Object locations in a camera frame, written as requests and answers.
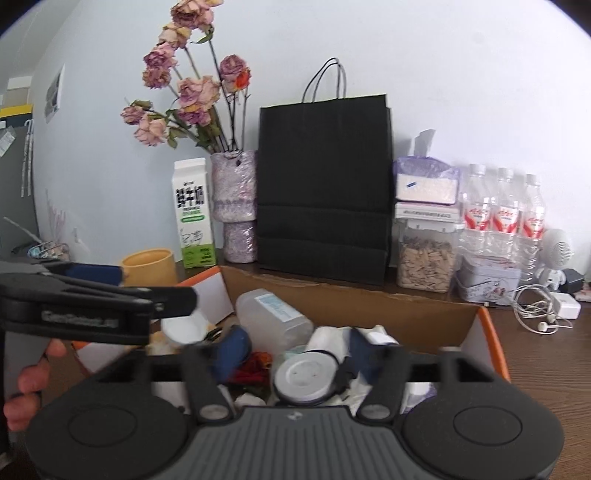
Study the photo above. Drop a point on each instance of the white green milk carton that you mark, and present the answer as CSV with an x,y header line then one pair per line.
x,y
194,212

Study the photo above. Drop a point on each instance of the grey refrigerator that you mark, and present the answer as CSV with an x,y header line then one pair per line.
x,y
14,207

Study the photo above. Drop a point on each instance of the white flat box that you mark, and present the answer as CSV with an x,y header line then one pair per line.
x,y
427,214

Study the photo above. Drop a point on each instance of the person's left hand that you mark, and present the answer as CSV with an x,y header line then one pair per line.
x,y
30,378

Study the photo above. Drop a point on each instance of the grey tin box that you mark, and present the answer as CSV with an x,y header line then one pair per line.
x,y
487,281

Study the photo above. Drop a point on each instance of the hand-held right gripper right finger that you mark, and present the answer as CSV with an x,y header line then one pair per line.
x,y
364,350

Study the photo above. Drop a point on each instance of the dried rose bouquet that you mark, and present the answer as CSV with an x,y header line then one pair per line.
x,y
194,92

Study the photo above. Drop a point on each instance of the black paper bag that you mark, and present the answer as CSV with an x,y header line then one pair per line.
x,y
323,194

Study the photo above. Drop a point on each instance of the purple textured vase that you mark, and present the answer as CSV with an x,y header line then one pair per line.
x,y
234,203

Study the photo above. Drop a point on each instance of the white plastic bottle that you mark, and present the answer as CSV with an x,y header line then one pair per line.
x,y
277,318

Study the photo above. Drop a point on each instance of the dried lavender stems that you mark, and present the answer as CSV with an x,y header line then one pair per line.
x,y
55,217

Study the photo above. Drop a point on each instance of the yellow mug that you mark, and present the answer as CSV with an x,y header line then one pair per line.
x,y
150,267

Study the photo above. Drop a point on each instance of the purple tissue pack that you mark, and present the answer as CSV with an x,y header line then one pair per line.
x,y
427,182

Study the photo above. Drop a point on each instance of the white hanging strip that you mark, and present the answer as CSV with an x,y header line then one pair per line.
x,y
27,157

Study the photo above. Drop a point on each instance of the red cardboard box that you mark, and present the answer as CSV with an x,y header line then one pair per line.
x,y
415,314

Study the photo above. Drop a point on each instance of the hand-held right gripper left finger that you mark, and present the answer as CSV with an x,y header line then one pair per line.
x,y
233,353

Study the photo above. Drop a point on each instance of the black power adapter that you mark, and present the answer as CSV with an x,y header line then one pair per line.
x,y
575,280

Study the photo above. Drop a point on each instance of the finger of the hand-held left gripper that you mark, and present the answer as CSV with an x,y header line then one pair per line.
x,y
92,274
178,300

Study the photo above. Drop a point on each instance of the clear seed container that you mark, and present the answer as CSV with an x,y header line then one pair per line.
x,y
427,263

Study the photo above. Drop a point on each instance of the white earphones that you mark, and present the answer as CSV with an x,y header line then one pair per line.
x,y
540,314

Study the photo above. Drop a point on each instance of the wall poster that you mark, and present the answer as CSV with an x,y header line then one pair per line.
x,y
54,94

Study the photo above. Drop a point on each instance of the red fabric flower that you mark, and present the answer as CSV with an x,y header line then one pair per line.
x,y
251,369

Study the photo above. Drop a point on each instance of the white charger block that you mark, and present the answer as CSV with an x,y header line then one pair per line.
x,y
567,304

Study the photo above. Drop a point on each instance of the white robot speaker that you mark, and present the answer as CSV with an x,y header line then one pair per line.
x,y
556,251

